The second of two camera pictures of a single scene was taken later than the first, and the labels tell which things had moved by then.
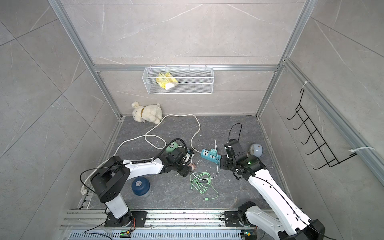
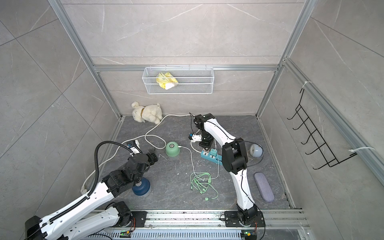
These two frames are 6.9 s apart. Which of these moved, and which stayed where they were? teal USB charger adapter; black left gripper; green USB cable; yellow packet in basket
Moved: black left gripper
Stayed: green USB cable; yellow packet in basket; teal USB charger adapter
